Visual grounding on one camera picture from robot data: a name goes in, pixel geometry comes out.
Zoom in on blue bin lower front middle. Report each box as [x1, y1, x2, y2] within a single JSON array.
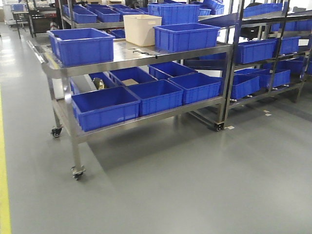
[[128, 80, 183, 117]]

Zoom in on blue bin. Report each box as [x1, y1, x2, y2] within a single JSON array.
[[128, 80, 183, 117], [72, 86, 140, 132], [148, 61, 197, 80], [108, 67, 157, 86], [168, 73, 221, 105]]

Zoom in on blue bin lower back right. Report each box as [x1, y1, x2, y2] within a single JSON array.
[[148, 61, 197, 80]]

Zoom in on blue bin lower back middle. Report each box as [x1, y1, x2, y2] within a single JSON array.
[[108, 67, 157, 86]]

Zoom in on blue bin lower front right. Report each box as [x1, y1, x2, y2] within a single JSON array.
[[168, 73, 221, 105]]

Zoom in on blue bin lower front left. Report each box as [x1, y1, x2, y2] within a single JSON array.
[[72, 86, 140, 132]]

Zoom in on blue bin cart top right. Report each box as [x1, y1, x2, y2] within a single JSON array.
[[154, 23, 220, 53]]

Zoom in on blue bin cart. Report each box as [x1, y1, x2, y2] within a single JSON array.
[[47, 28, 115, 67], [154, 23, 220, 53]]

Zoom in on beige plastic bin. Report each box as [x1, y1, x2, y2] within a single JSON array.
[[123, 14, 162, 47]]

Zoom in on blue bin cart top left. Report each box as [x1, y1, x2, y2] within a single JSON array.
[[47, 28, 115, 67]]

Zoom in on stainless steel wheeled cart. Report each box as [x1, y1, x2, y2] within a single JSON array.
[[27, 39, 233, 180]]

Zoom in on large blue crate behind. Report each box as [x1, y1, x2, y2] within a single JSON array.
[[148, 3, 199, 25]]

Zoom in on metal flow rack right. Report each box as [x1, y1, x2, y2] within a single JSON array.
[[185, 0, 312, 132]]

